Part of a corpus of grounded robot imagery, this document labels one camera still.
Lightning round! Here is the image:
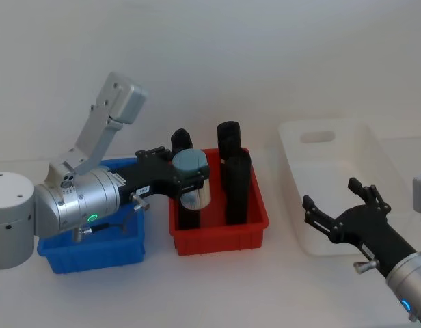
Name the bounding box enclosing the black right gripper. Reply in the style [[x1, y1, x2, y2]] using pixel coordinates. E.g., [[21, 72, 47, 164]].
[[301, 177, 420, 276]]

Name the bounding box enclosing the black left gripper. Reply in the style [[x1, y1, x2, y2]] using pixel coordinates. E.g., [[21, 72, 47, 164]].
[[118, 146, 212, 206]]

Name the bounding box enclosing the silver can with grey lid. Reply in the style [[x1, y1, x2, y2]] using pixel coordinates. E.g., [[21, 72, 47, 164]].
[[172, 148, 212, 210]]

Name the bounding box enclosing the black cylinder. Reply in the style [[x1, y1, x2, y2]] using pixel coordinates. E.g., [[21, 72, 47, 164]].
[[177, 200, 202, 230], [216, 120, 243, 162], [170, 128, 193, 156], [221, 150, 253, 226]]

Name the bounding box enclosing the white plastic bin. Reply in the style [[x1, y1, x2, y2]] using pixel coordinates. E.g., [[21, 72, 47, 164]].
[[277, 117, 417, 258]]

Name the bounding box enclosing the red plastic bin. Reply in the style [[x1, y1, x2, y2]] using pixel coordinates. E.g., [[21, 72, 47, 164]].
[[168, 147, 271, 257]]

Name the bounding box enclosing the blue plastic bin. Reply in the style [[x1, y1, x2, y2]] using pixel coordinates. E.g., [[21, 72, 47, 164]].
[[37, 157, 147, 275]]

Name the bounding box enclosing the left gripper dark cable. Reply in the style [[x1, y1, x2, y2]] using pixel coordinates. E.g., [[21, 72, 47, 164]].
[[72, 192, 150, 243]]

